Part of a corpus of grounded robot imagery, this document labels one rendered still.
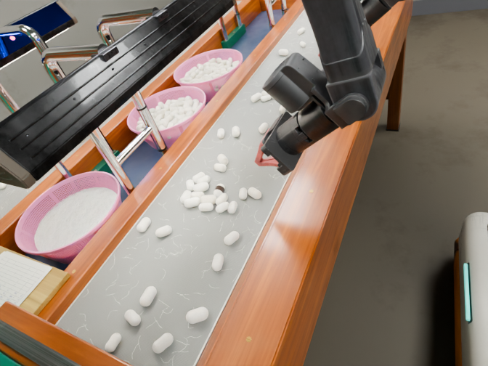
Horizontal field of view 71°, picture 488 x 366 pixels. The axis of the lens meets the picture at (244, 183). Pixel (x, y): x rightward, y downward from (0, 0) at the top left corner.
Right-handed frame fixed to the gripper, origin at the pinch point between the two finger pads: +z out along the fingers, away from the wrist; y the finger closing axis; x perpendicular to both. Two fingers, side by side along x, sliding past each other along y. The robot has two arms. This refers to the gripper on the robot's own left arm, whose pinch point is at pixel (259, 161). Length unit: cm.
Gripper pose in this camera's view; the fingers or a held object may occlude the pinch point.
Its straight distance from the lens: 66.0
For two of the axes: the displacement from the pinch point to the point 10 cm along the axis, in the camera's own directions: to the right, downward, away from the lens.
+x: 7.4, 6.4, 2.1
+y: -4.2, 6.8, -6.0
